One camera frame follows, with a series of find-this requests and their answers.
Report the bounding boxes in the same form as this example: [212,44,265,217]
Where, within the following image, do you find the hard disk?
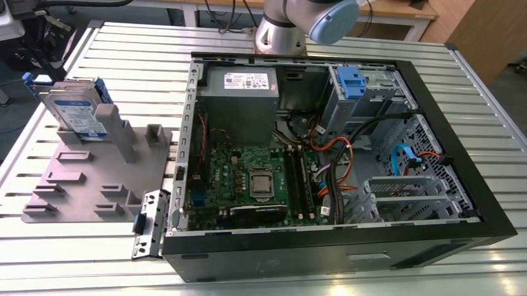
[23,72,113,144]

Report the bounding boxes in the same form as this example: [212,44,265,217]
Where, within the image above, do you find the metal disk bay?
[358,174,475,223]

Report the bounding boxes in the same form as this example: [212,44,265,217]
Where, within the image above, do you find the grey parts rack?
[20,104,173,224]

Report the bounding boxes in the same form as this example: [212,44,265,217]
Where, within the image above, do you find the grey power supply unit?
[196,66,280,149]

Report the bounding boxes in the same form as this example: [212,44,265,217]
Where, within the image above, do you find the green motherboard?
[183,146,329,231]

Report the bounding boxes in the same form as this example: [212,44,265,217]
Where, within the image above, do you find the silver CPU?
[249,175,275,194]

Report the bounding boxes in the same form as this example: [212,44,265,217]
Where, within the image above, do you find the blue plastic drive latch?
[335,67,367,100]

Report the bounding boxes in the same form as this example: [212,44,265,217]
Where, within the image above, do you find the black graphics card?
[180,203,289,224]

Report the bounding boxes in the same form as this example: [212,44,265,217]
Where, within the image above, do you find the grey metal drive cage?
[320,64,416,149]

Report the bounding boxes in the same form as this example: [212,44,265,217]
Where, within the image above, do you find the wooden desk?
[358,0,440,43]

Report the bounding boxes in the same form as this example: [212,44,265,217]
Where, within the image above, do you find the black PC case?
[160,51,519,283]

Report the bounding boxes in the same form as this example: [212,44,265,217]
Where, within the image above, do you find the wooden cabinet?
[447,0,527,84]

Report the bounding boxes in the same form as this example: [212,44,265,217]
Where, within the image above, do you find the white frame desk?
[61,0,264,28]

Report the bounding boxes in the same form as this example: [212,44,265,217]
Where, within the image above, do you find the thin red wire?
[192,112,209,181]

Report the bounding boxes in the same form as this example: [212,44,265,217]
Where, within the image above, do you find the metal slot cover bracket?
[131,189,171,260]

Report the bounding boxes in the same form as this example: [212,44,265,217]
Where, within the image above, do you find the orange wire bundle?
[308,137,359,198]

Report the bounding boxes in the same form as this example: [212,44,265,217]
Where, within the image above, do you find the thick black cable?
[332,112,412,224]

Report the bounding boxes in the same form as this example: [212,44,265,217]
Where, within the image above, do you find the blue data wire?
[392,143,424,176]

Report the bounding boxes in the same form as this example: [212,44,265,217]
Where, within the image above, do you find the orange power wire with connector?
[415,150,454,167]

